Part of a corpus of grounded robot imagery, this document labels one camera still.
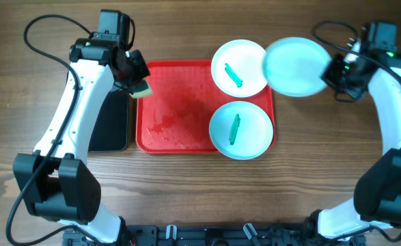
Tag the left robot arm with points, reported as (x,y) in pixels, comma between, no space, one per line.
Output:
(54,181)

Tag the black rectangular tray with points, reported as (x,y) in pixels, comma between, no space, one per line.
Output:
(110,133)

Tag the red plastic tray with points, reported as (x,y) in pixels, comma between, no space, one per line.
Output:
(175,118)

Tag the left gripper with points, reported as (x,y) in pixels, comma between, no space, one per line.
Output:
(139,70)

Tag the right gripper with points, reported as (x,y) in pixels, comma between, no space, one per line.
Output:
(328,76)

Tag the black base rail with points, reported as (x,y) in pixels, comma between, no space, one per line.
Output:
(277,234)

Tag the light blue plate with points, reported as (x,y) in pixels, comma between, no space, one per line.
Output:
(293,66)
(241,130)

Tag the green yellow sponge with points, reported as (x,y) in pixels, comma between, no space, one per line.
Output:
(141,89)

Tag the white plate top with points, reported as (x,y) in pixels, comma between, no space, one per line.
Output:
(236,68)

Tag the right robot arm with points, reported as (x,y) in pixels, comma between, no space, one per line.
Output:
(376,202)

